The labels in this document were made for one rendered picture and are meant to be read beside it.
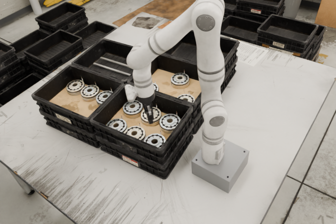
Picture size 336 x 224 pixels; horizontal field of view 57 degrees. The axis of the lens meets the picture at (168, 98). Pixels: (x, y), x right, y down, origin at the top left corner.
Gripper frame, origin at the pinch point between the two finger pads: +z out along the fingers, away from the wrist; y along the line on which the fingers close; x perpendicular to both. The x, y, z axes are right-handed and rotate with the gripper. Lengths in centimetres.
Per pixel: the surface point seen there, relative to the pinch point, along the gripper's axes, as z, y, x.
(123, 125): 14.1, 11.9, 11.9
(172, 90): 17.1, 31.4, -17.4
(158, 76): 17, 46, -13
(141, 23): 29, 132, -17
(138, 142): 7.2, -6.5, 7.1
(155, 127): 17.1, 8.0, -2.8
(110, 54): 17, 79, 11
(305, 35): 51, 98, -148
